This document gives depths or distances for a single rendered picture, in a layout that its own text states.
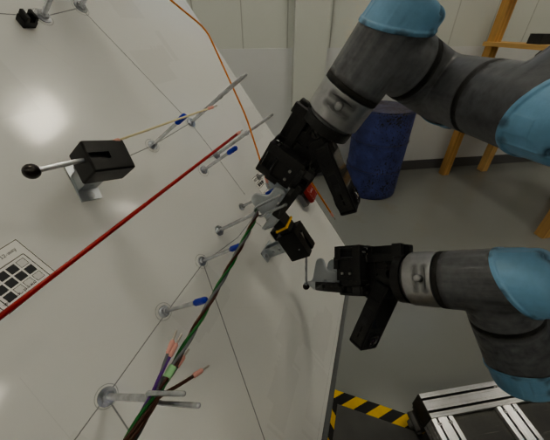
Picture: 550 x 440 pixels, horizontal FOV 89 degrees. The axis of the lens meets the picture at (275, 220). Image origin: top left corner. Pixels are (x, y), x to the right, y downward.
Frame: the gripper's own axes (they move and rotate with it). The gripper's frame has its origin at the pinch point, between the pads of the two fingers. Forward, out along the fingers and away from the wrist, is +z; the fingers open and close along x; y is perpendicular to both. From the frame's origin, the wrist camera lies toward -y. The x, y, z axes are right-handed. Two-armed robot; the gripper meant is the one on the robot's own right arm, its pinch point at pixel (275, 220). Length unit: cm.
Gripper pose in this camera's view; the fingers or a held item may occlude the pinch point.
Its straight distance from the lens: 50.4
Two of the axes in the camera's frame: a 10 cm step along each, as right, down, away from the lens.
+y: -8.1, -5.9, -0.1
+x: -3.6, 5.1, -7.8
